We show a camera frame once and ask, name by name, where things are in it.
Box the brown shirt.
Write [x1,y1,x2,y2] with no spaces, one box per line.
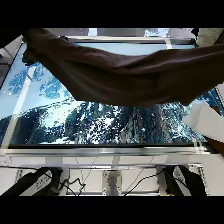
[21,28,224,108]

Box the silver frame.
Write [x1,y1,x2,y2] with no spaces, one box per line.
[0,35,218,197]

